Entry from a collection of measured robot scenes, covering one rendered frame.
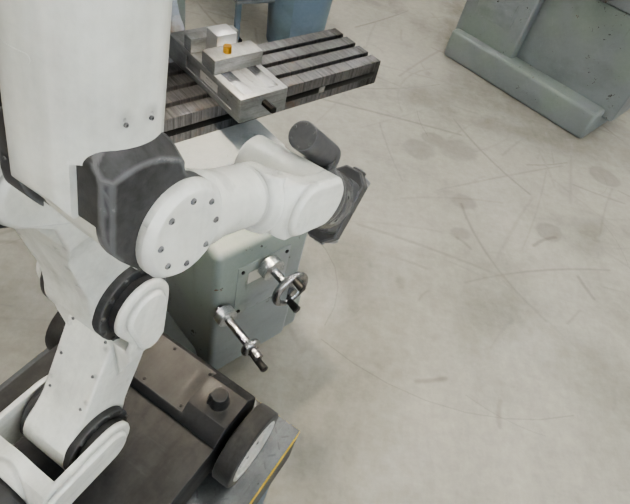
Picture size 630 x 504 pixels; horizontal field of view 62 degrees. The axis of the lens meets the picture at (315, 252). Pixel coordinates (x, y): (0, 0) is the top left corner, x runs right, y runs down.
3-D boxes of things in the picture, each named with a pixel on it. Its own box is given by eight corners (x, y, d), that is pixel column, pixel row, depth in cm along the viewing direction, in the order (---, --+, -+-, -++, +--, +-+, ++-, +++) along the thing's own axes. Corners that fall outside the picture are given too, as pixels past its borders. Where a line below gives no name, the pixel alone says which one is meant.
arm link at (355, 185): (342, 255, 80) (317, 251, 68) (292, 225, 82) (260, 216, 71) (384, 183, 78) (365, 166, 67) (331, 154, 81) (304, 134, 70)
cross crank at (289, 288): (313, 303, 144) (321, 277, 136) (279, 323, 138) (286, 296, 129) (278, 265, 151) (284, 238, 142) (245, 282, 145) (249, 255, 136)
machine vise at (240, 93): (284, 110, 140) (291, 73, 132) (238, 124, 132) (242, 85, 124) (213, 47, 155) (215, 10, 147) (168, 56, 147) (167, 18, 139)
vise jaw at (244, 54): (261, 64, 140) (263, 50, 137) (214, 75, 132) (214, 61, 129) (249, 53, 143) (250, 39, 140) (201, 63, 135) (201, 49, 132)
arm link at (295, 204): (332, 223, 64) (273, 250, 52) (275, 189, 67) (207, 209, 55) (352, 175, 61) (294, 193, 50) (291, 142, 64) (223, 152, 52)
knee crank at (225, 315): (273, 366, 139) (276, 355, 135) (255, 378, 136) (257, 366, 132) (227, 309, 149) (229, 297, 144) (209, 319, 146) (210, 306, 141)
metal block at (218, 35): (235, 54, 140) (237, 32, 136) (216, 58, 137) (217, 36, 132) (224, 44, 142) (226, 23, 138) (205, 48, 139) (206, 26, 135)
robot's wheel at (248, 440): (225, 500, 123) (230, 471, 109) (208, 487, 125) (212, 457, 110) (273, 434, 136) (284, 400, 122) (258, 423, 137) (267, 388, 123)
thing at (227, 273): (285, 333, 188) (316, 216, 145) (209, 378, 171) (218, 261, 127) (170, 198, 223) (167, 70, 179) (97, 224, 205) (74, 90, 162)
